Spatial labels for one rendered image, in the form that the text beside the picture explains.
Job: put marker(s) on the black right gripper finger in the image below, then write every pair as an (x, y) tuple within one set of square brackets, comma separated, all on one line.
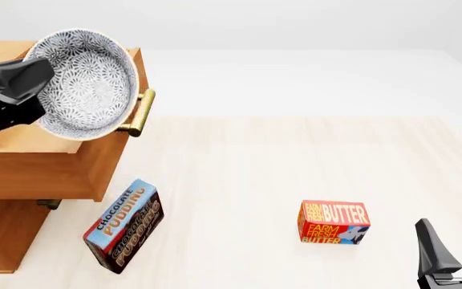
[(435, 250)]

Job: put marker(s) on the red butter box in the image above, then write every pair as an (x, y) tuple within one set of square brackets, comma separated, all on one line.
[(333, 222)]

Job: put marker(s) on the wooden drawer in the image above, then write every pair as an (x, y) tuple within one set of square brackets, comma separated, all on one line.
[(34, 177)]

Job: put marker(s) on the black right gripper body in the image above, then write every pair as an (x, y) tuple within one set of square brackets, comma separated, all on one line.
[(455, 282)]

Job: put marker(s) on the chocolate pudding box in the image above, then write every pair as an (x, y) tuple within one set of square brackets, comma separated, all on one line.
[(124, 225)]

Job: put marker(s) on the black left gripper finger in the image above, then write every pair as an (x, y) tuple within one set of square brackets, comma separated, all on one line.
[(14, 79), (2, 116)]

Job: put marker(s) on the patterned black and white bowl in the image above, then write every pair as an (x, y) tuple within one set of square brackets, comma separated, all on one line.
[(94, 87)]

